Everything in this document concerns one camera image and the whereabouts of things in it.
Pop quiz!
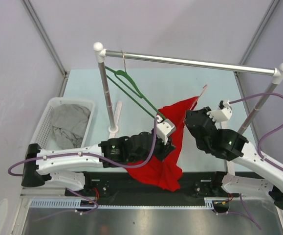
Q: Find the red t shirt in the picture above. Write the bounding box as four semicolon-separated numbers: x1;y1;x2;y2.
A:
126;96;200;192

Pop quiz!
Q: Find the pink wire hanger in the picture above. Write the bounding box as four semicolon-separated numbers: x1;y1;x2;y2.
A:
190;84;208;110

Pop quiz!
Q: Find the green velvet hanger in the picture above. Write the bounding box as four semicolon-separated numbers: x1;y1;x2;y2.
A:
105;51;168;122

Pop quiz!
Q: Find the grey t shirt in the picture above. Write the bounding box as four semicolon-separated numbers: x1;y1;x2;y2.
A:
50;104;91;149

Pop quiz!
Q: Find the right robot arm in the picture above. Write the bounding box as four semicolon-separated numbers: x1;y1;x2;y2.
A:
184;107;283;210

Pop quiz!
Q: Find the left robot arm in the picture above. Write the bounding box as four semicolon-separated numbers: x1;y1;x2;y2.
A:
21;132;176;196

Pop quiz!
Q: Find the silver clothes rack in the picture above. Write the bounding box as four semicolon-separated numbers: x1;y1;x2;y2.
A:
92;42;283;172

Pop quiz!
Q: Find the white plastic basket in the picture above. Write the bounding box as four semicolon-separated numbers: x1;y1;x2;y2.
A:
26;97;95;159

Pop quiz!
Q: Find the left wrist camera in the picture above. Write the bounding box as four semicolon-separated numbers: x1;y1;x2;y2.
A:
155;115;176;145

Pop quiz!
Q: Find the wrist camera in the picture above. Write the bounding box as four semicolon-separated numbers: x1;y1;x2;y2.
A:
155;115;176;145
207;100;232;123

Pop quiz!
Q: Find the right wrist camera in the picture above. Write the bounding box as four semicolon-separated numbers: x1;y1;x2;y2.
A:
207;100;232;123

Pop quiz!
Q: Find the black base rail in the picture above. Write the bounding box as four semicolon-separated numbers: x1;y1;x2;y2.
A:
76;172;228;198

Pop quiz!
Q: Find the white cable duct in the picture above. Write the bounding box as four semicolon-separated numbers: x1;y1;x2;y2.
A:
30;198;227;212

